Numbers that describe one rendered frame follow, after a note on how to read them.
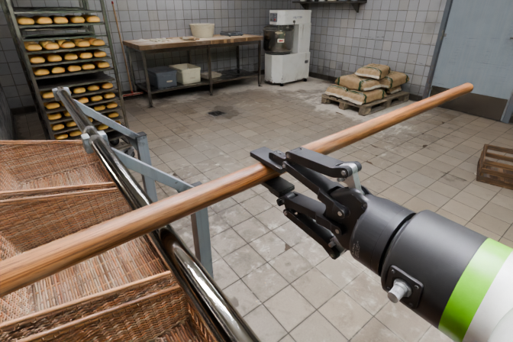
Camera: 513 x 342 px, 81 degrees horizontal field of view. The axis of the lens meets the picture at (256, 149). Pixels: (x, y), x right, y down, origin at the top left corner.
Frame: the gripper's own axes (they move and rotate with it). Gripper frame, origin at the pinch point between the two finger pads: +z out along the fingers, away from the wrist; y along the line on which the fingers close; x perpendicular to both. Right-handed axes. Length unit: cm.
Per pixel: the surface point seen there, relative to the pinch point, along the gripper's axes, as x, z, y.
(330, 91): 341, 253, 97
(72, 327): -32, 28, 40
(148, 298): -16, 28, 44
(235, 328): -17.4, -15.6, 2.1
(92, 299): -27, 33, 41
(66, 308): -32, 33, 39
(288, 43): 370, 381, 41
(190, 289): -18.4, -9.4, 2.6
